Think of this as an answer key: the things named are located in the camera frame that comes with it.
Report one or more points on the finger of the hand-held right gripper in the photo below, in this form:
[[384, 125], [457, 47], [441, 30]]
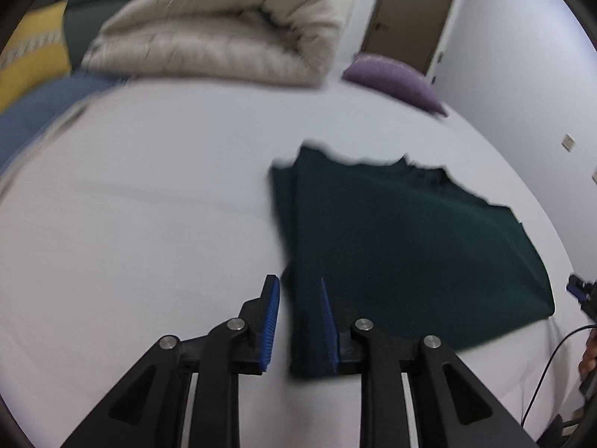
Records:
[[577, 287]]

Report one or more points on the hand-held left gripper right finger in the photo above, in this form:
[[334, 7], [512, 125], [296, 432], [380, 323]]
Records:
[[329, 326]]

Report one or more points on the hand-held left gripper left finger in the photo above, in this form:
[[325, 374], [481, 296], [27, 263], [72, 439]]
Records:
[[270, 322]]

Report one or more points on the dark green knit sweater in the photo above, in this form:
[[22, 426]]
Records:
[[401, 242]]

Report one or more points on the person's right hand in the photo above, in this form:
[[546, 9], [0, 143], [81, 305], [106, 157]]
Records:
[[590, 354]]

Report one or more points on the purple cushion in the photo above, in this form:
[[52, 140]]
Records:
[[392, 77]]

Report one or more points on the rolled beige duvet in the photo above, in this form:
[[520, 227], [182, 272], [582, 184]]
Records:
[[219, 28]]

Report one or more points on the blue pillow with white border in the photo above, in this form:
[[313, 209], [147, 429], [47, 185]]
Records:
[[42, 107]]

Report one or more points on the brown door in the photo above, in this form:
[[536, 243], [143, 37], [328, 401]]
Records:
[[415, 14]]

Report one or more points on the yellow cushion with patterned band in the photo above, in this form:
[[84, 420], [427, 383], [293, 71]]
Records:
[[32, 56]]

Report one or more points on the grey-blue upholstered headboard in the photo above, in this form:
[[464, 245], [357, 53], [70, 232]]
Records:
[[93, 4]]

